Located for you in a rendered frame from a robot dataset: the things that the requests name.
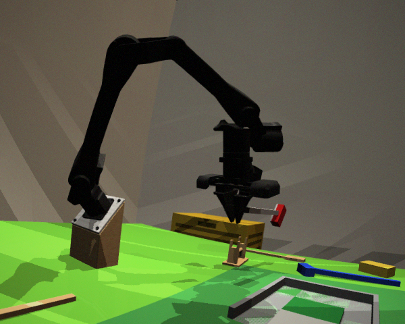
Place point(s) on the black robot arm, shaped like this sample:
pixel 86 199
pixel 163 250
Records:
pixel 122 57

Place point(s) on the blue golf putter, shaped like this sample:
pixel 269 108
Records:
pixel 309 271

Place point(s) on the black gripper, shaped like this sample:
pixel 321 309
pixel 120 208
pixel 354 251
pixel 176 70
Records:
pixel 236 167

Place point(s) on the dark grey putter shaft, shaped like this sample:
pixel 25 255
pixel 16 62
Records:
pixel 277 214

